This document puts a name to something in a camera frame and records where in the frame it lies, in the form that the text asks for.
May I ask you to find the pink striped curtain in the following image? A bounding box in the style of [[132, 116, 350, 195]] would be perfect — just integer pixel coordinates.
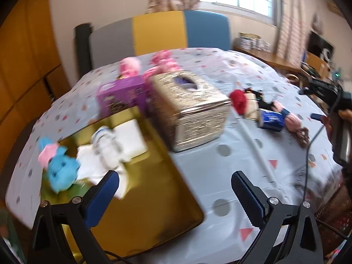
[[275, 0, 314, 66]]

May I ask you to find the pink striped sock doll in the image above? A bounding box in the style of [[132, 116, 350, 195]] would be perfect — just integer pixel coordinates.
[[272, 100, 303, 130]]

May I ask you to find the brown scrunchie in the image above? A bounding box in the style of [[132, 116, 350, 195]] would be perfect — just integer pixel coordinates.
[[295, 126, 310, 145]]

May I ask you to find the wooden side desk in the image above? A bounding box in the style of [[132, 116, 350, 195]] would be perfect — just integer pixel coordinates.
[[234, 45, 300, 75]]

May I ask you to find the pink spotted plush toy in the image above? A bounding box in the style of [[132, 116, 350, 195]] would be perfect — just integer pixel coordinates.
[[118, 50, 183, 84]]

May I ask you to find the patterned plastic tablecloth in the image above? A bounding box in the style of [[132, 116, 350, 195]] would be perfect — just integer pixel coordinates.
[[5, 47, 344, 264]]

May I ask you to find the grey yellow blue padded backrest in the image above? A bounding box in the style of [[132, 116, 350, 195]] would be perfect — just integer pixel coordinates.
[[89, 9, 231, 70]]

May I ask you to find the gold tin box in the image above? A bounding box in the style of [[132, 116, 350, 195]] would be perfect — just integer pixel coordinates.
[[40, 106, 207, 257]]

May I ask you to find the beige cloth doll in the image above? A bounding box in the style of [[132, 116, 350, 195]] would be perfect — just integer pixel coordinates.
[[243, 92, 262, 121]]

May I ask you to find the wall air conditioner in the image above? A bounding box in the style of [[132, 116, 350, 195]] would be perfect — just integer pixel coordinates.
[[327, 1, 344, 15]]

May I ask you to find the blue and pink plush toy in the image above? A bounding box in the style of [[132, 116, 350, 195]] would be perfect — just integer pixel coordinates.
[[37, 137, 81, 194]]

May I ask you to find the large tin can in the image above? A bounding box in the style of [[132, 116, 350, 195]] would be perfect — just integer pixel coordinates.
[[239, 32, 252, 48]]

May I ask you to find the white paper napkin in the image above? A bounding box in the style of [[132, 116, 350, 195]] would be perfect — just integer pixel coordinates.
[[77, 143, 130, 198]]

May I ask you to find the black cat-face cloth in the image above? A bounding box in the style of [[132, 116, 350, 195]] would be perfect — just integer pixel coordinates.
[[245, 88, 275, 110]]

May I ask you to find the black monitor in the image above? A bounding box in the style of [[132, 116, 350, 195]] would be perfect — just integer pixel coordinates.
[[308, 30, 334, 58]]

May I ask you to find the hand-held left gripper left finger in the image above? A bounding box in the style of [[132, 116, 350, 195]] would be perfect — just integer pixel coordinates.
[[31, 170, 120, 264]]

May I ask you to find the wooden chair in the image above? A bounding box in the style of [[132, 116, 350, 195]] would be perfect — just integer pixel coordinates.
[[301, 52, 328, 80]]

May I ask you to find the purple cardboard box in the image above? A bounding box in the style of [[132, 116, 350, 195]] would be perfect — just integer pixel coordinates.
[[96, 76, 147, 119]]

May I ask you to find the small white round fan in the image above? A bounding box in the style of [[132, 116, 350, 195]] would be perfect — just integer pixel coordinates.
[[320, 48, 333, 64]]

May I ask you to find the orange wooden wardrobe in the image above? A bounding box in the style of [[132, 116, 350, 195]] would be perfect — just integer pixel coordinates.
[[0, 0, 70, 149]]

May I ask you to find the white cloth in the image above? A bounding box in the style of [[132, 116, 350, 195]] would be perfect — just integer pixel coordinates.
[[111, 119, 149, 160]]

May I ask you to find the red yarn pompom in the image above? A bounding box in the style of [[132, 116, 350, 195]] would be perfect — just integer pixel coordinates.
[[229, 89, 248, 114]]

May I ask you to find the hanging clothes iron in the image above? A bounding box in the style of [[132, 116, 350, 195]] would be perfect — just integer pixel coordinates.
[[312, 14, 325, 32]]

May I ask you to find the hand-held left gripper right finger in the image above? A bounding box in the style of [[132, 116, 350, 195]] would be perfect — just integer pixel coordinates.
[[231, 170, 324, 264]]

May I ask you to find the ornate gold tissue box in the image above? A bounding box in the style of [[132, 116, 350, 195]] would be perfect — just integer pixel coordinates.
[[150, 71, 232, 152]]

